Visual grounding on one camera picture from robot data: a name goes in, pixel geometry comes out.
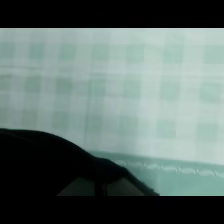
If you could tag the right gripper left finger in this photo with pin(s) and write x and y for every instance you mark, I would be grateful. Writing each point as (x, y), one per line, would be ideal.
(80, 187)

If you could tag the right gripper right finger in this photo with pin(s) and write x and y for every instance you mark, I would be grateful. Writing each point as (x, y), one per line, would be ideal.
(125, 188)

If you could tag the black garment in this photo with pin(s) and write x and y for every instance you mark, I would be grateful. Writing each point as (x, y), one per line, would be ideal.
(40, 163)

